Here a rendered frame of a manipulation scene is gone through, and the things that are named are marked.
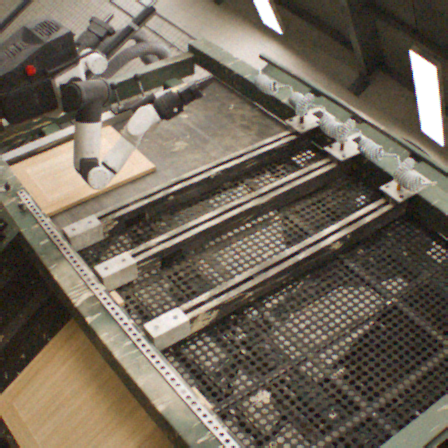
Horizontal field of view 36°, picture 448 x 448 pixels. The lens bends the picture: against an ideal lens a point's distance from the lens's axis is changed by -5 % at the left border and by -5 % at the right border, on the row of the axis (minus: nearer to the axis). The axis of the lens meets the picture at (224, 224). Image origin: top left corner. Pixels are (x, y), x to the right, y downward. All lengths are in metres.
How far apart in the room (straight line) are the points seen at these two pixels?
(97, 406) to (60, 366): 0.23
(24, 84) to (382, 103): 6.37
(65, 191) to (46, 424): 0.88
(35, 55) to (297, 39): 6.92
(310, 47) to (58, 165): 6.39
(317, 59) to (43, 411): 6.96
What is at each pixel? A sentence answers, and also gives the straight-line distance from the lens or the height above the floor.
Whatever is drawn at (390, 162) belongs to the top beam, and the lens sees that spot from 2.71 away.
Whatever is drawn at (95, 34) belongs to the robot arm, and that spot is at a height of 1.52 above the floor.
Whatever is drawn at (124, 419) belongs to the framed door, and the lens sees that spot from 2.29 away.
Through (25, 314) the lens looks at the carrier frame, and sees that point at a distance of 2.63.
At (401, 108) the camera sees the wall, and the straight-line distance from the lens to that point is 8.28.
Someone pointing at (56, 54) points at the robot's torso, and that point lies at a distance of 2.38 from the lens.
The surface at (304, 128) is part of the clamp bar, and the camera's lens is 2.82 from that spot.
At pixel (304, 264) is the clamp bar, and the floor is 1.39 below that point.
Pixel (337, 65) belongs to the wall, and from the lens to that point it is 8.71.
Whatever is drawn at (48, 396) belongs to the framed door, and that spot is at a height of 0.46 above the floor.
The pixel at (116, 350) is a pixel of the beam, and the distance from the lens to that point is 2.08.
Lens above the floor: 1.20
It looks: 3 degrees up
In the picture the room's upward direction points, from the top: 44 degrees clockwise
